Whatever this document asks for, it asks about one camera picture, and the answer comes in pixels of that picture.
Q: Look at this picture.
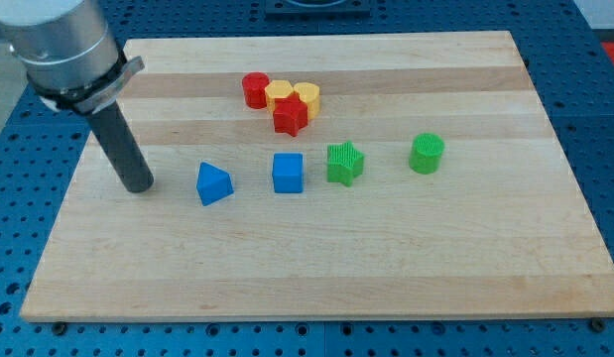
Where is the grey flange clamp ring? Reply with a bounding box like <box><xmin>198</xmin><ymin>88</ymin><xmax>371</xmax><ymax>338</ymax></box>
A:
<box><xmin>29</xmin><ymin>50</ymin><xmax>145</xmax><ymax>115</ymax></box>

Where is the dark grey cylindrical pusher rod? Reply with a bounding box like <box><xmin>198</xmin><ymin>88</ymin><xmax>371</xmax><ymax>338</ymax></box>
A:
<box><xmin>86</xmin><ymin>102</ymin><xmax>154</xmax><ymax>193</ymax></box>

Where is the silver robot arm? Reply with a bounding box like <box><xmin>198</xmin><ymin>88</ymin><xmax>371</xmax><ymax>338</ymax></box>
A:
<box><xmin>0</xmin><ymin>0</ymin><xmax>154</xmax><ymax>192</ymax></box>

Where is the yellow hexagon block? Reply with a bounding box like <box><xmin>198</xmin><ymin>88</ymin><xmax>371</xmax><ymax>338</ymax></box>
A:
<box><xmin>264</xmin><ymin>79</ymin><xmax>294</xmax><ymax>114</ymax></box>

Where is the red star block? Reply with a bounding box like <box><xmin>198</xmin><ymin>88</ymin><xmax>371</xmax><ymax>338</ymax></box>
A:
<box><xmin>273</xmin><ymin>93</ymin><xmax>308</xmax><ymax>137</ymax></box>

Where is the yellow heart block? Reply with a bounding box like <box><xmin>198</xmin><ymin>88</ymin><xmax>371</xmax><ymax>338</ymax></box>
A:
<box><xmin>293</xmin><ymin>82</ymin><xmax>321</xmax><ymax>120</ymax></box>

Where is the green star block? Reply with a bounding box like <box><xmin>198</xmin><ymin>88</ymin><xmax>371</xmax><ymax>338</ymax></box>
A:
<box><xmin>326</xmin><ymin>141</ymin><xmax>365</xmax><ymax>187</ymax></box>

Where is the blue triangle block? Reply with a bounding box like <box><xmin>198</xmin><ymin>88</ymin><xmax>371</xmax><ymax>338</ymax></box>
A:
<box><xmin>196</xmin><ymin>162</ymin><xmax>234</xmax><ymax>206</ymax></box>

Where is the red cylinder block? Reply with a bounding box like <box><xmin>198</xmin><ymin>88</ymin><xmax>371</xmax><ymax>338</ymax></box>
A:
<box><xmin>241</xmin><ymin>71</ymin><xmax>270</xmax><ymax>109</ymax></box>

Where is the blue cube block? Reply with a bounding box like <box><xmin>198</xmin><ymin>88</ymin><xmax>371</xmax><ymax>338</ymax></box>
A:
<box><xmin>272</xmin><ymin>153</ymin><xmax>304</xmax><ymax>193</ymax></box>

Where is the wooden board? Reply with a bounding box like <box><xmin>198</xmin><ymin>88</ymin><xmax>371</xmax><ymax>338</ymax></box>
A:
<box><xmin>21</xmin><ymin>31</ymin><xmax>614</xmax><ymax>322</ymax></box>

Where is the green cylinder block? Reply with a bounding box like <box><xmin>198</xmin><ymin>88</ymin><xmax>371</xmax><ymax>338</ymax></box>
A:
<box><xmin>409</xmin><ymin>133</ymin><xmax>444</xmax><ymax>175</ymax></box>

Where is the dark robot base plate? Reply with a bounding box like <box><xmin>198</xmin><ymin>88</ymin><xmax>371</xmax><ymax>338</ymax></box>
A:
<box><xmin>264</xmin><ymin>0</ymin><xmax>372</xmax><ymax>17</ymax></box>

